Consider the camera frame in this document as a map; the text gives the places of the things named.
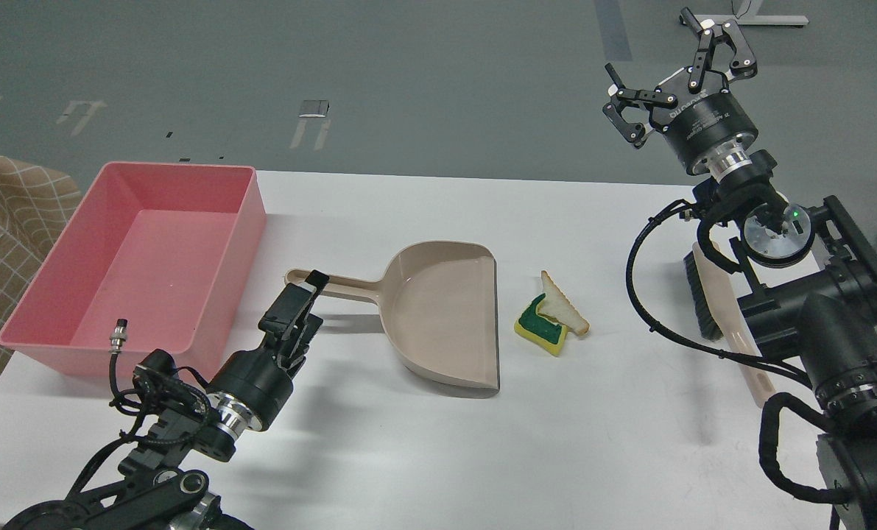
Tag beige plastic dustpan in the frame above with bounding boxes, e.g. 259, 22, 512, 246
323, 241, 500, 392

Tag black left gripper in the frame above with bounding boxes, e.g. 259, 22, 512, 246
208, 269, 329, 432

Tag toy bread slice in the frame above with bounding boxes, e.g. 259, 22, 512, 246
539, 269, 591, 336

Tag white table leg base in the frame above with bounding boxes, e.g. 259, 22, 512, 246
700, 1, 810, 28

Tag metal floor plate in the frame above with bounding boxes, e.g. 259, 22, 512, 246
299, 99, 331, 119

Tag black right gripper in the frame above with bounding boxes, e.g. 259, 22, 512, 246
603, 7, 758, 175

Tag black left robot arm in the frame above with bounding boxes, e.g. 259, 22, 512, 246
5, 269, 330, 529

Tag brown checkered cloth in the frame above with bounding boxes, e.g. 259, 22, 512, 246
0, 155, 82, 376

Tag beige hand brush black bristles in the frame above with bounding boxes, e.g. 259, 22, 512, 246
683, 241, 775, 408

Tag pink plastic bin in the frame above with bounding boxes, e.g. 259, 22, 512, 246
0, 161, 267, 378

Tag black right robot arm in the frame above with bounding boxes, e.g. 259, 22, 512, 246
603, 9, 877, 529

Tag yellow green sponge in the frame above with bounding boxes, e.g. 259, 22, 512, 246
513, 293, 568, 358

